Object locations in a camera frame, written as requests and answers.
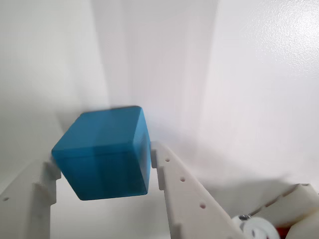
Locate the blue cube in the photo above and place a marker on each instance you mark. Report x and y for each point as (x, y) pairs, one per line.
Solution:
(104, 154)

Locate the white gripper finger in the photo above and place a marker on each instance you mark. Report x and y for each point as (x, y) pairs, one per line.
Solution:
(22, 214)
(189, 206)

